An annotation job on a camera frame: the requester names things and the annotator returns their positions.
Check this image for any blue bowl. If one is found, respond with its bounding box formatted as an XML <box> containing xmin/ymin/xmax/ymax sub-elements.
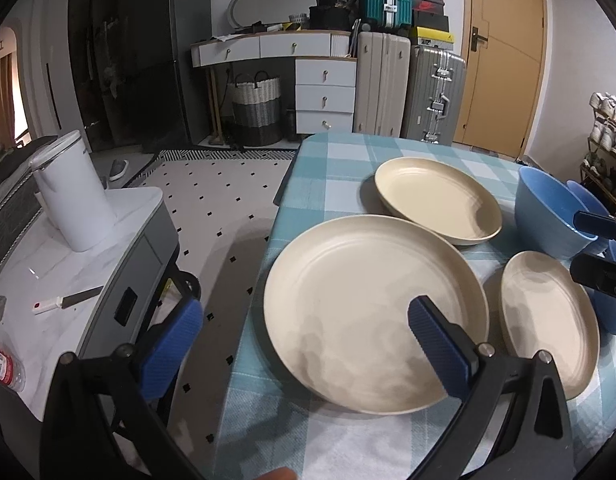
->
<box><xmin>566</xmin><ymin>180</ymin><xmax>610</xmax><ymax>256</ymax></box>
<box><xmin>591</xmin><ymin>240</ymin><xmax>616</xmax><ymax>335</ymax></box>
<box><xmin>514</xmin><ymin>166</ymin><xmax>598</xmax><ymax>260</ymax></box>

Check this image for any large cream plate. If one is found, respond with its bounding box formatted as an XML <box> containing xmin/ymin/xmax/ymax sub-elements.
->
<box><xmin>263</xmin><ymin>214</ymin><xmax>489</xmax><ymax>415</ymax></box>

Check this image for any shoe rack with shoes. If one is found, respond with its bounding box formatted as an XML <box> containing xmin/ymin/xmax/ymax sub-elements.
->
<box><xmin>579</xmin><ymin>92</ymin><xmax>616</xmax><ymax>212</ymax></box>

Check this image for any grey white side cabinet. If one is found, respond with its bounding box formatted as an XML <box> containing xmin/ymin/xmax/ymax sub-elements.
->
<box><xmin>0</xmin><ymin>186</ymin><xmax>179</xmax><ymax>420</ymax></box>

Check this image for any plastic bottle red label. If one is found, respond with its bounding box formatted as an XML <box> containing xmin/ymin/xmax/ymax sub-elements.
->
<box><xmin>0</xmin><ymin>348</ymin><xmax>26</xmax><ymax>392</ymax></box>

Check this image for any patterned floor rug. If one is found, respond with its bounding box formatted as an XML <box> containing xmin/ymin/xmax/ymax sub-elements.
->
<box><xmin>140</xmin><ymin>151</ymin><xmax>294</xmax><ymax>468</ymax></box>

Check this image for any silver grey suitcase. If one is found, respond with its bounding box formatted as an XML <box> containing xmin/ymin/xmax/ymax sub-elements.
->
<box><xmin>401</xmin><ymin>46</ymin><xmax>466</xmax><ymax>146</ymax></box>

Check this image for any white electric kettle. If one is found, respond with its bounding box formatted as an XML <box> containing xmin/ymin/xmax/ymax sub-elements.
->
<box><xmin>29</xmin><ymin>130</ymin><xmax>116</xmax><ymax>252</ymax></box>

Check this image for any wooden door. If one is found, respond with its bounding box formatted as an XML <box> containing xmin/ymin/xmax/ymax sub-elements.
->
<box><xmin>454</xmin><ymin>0</ymin><xmax>548</xmax><ymax>158</ymax></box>

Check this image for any stack of shoe boxes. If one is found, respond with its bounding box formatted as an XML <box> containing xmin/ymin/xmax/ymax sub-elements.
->
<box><xmin>412</xmin><ymin>0</ymin><xmax>450</xmax><ymax>32</ymax></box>

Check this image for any woven laundry basket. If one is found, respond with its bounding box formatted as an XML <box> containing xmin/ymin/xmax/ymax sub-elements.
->
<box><xmin>230</xmin><ymin>70</ymin><xmax>283</xmax><ymax>148</ymax></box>

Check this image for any beige suitcase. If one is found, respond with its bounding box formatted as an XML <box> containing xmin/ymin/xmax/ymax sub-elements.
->
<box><xmin>353</xmin><ymin>32</ymin><xmax>411</xmax><ymax>138</ymax></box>

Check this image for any white drawer desk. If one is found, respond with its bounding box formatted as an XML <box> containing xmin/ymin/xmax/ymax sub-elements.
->
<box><xmin>191</xmin><ymin>30</ymin><xmax>357</xmax><ymax>134</ymax></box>

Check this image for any black refrigerator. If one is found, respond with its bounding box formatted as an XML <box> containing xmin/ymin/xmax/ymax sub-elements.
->
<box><xmin>68</xmin><ymin>0</ymin><xmax>212</xmax><ymax>152</ymax></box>

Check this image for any black bag on desk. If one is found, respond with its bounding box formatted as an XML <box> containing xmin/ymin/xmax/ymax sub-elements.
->
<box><xmin>309</xmin><ymin>0</ymin><xmax>352</xmax><ymax>32</ymax></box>

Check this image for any oval mirror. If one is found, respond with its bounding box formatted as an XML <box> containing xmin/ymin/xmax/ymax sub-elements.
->
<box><xmin>227</xmin><ymin>0</ymin><xmax>317</xmax><ymax>29</ymax></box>

